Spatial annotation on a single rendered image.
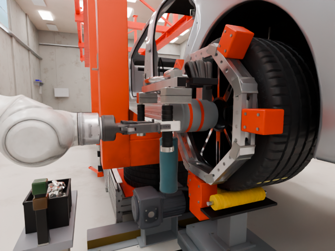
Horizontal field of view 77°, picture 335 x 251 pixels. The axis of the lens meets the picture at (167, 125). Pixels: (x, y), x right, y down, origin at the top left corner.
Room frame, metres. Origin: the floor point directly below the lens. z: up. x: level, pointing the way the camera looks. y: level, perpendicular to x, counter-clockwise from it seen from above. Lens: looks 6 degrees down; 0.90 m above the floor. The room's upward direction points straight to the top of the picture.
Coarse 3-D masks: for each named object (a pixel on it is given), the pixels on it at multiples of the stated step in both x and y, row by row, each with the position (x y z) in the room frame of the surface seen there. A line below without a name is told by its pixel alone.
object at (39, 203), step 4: (48, 196) 0.65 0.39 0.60; (32, 200) 0.61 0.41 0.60; (36, 200) 0.61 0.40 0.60; (40, 200) 0.62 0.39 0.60; (44, 200) 0.62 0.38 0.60; (48, 200) 0.64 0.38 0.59; (36, 204) 0.61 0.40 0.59; (40, 204) 0.62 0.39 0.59; (44, 204) 0.62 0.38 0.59; (48, 204) 0.64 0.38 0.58; (36, 208) 0.61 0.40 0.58; (40, 208) 0.62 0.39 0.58; (44, 208) 0.62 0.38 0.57
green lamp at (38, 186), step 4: (36, 180) 0.63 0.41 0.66; (40, 180) 0.63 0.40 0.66; (44, 180) 0.63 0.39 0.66; (32, 184) 0.61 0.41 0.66; (36, 184) 0.61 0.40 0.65; (40, 184) 0.62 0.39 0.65; (44, 184) 0.62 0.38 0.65; (32, 188) 0.61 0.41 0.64; (36, 188) 0.61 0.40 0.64; (40, 188) 0.62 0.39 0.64; (44, 188) 0.62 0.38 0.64; (32, 192) 0.61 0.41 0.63; (36, 192) 0.61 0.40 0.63; (40, 192) 0.62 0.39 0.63; (44, 192) 0.62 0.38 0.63
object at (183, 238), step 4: (180, 232) 1.13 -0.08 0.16; (184, 232) 1.14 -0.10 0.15; (180, 236) 1.09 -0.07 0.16; (184, 236) 1.11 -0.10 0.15; (188, 236) 1.11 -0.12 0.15; (180, 240) 1.09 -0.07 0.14; (184, 240) 1.05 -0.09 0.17; (188, 240) 1.08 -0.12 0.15; (180, 244) 1.09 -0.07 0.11; (184, 244) 1.04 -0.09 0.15; (188, 244) 1.05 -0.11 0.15; (192, 244) 1.05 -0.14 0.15; (184, 248) 1.04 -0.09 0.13; (188, 248) 1.00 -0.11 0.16; (192, 248) 1.02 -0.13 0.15; (196, 248) 1.02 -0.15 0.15
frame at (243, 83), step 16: (208, 48) 0.82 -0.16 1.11; (224, 64) 0.73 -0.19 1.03; (240, 64) 0.73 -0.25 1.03; (240, 80) 0.65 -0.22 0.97; (240, 96) 0.65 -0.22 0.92; (256, 96) 0.66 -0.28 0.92; (240, 112) 0.65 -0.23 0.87; (240, 128) 0.64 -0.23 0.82; (240, 144) 0.64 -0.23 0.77; (192, 160) 1.00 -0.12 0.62; (224, 160) 0.71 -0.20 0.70; (240, 160) 0.70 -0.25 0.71; (208, 176) 0.80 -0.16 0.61; (224, 176) 0.78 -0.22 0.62
